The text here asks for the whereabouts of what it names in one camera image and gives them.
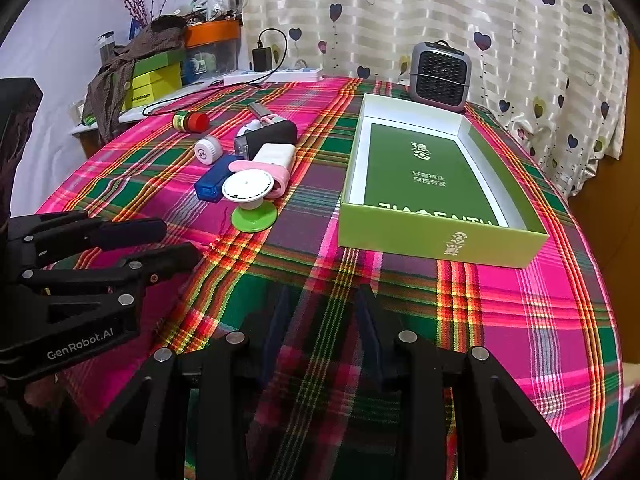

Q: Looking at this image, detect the red cap brown bottle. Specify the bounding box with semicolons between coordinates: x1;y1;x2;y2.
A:
171;110;210;133

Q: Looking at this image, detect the yellow box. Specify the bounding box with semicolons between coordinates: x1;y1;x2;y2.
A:
122;63;182;112

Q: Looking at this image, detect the dark glass jar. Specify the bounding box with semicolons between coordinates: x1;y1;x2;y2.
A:
96;30;115;65

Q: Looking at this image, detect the brown cloth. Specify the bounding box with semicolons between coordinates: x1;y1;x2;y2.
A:
84;15;186;148

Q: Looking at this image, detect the white power strip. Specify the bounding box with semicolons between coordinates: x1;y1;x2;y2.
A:
222;67;323;86

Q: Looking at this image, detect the heart pattern curtain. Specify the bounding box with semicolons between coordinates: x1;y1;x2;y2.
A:
242;0;629;196

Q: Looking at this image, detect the white panda gadget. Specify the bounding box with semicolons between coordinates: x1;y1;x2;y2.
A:
236;119;264;136

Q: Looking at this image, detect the small white round jar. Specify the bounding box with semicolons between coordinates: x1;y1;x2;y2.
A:
194;136;224;166

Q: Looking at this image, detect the pink clip gadget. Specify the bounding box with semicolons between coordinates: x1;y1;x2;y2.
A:
259;114;284;127

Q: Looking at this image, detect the white disc green base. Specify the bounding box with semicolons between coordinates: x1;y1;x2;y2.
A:
221;169;278;233

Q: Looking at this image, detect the grey mini heater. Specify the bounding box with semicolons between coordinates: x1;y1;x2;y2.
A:
409;40;472;113

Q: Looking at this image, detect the black cable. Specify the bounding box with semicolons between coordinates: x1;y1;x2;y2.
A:
141;27;290;117

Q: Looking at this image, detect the orange lid storage bin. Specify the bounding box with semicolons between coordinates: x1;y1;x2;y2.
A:
182;20;241;84

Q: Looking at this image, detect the white usb charger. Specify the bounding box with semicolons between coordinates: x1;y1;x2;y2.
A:
253;143;296;170

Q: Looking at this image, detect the plaid tablecloth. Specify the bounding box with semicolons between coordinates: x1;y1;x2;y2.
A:
43;78;623;479

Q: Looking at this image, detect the blue usb stick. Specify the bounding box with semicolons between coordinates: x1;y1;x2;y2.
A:
194;154;240;203

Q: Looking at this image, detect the black power adapter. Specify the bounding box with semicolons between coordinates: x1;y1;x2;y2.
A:
252;47;273;73

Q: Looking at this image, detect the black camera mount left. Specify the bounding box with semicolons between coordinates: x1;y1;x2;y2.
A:
0;77;42;226

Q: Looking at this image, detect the green cardboard box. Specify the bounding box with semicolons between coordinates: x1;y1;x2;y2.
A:
337;94;548;269

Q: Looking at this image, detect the green box lid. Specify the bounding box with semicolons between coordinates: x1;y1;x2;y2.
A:
132;49;186;77

